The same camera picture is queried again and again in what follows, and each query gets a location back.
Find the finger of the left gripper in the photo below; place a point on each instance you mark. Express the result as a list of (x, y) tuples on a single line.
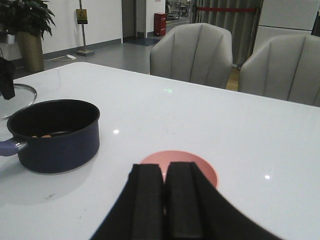
[(7, 70)]

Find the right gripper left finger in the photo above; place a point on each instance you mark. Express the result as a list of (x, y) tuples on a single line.
[(138, 212)]

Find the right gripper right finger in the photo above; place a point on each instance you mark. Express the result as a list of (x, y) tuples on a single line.
[(195, 210)]

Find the glass lid with blue knob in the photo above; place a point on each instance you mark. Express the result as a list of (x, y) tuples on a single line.
[(25, 96)]

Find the pink bowl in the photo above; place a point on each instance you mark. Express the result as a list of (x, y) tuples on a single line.
[(165, 157)]

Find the dark blue saucepan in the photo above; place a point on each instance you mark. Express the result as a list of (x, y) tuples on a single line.
[(73, 125)]

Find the potted green plant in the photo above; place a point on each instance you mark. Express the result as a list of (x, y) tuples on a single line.
[(28, 20)]

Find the white power strip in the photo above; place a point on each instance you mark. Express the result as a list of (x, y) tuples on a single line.
[(71, 57)]

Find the yellow warning sign stand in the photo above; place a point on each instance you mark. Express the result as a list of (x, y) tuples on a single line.
[(82, 19)]

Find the left grey upholstered chair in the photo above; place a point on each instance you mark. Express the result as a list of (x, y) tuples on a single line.
[(198, 53)]

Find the grey upholstered chair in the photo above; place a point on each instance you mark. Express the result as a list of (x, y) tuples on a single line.
[(198, 53), (287, 67)]

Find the red bin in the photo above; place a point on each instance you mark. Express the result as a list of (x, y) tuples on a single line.
[(159, 24)]

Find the right grey upholstered chair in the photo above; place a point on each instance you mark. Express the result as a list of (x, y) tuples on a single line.
[(287, 67)]

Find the red barrier tape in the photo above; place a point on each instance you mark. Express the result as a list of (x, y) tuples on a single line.
[(226, 10)]

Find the white cabinet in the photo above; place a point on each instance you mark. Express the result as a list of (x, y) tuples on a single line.
[(285, 17)]

